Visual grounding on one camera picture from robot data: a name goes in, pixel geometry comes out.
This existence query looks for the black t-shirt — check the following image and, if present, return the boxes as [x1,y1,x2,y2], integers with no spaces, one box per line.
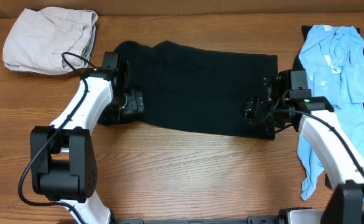
[99,41,278,139]

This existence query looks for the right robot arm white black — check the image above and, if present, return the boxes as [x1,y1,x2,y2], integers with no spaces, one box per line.
[241,70,364,223]

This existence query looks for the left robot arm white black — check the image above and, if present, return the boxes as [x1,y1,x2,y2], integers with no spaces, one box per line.
[18,52,144,223]

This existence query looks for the grey folded garment under shorts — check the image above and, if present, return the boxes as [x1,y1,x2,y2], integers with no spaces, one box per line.
[83,25,96,60]

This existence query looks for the light blue shirt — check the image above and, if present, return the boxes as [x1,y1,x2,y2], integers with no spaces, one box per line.
[296,24,364,201]

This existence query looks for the beige folded shorts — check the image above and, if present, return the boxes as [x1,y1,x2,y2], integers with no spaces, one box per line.
[2,7,98,75]

